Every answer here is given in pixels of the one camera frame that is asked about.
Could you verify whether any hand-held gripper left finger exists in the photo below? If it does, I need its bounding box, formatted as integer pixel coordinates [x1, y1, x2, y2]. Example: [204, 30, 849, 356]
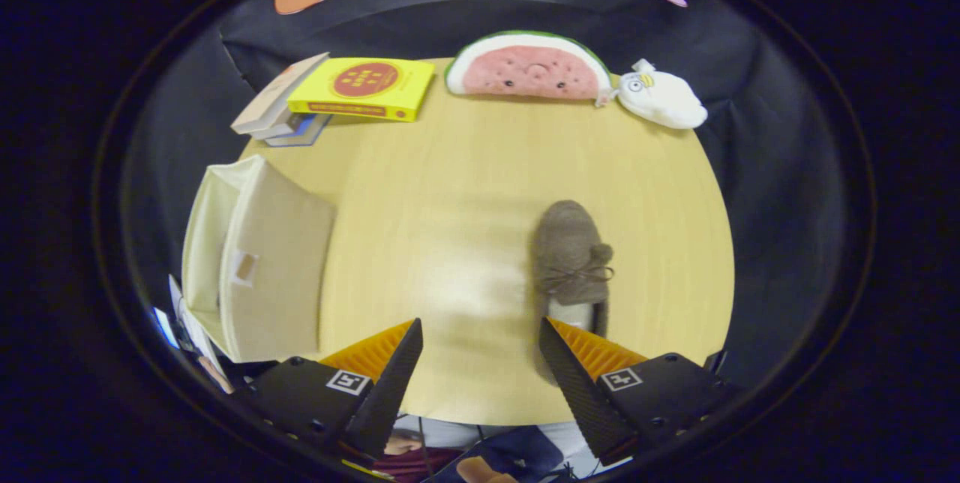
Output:
[251, 318, 425, 461]

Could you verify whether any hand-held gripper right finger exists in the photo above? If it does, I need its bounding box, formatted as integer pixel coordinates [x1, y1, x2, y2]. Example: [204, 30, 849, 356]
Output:
[538, 316, 740, 467]

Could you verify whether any brown moccasin shoe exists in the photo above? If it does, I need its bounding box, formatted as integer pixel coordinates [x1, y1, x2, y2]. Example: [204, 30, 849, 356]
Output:
[531, 200, 616, 386]

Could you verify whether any cream fabric storage box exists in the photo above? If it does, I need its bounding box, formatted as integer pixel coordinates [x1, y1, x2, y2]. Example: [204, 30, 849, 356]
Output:
[182, 154, 336, 364]

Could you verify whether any dark red cloth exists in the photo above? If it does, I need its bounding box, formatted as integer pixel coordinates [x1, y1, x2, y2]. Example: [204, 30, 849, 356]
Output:
[373, 430, 466, 483]

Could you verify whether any person's blue clothing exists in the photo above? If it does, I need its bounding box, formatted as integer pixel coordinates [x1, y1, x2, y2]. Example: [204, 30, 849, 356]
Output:
[427, 425, 565, 483]

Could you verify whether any blue book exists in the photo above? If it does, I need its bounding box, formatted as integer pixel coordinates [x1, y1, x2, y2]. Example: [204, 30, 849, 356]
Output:
[264, 112, 333, 148]

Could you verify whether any white plush toy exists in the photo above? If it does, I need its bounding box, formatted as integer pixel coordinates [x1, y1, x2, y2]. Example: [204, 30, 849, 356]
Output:
[611, 58, 708, 130]

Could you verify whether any yellow book with red circle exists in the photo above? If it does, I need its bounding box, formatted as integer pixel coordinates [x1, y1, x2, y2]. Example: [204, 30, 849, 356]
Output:
[287, 57, 436, 122]

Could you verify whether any beige book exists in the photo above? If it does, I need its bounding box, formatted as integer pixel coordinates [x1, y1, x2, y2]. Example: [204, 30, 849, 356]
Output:
[231, 52, 331, 140]

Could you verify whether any watermelon slice plush toy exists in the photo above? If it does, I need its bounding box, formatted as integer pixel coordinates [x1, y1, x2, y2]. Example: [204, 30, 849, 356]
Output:
[444, 31, 614, 103]

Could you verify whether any black backdrop cloth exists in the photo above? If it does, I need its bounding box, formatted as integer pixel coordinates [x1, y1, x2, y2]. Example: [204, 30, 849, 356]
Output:
[124, 0, 848, 394]

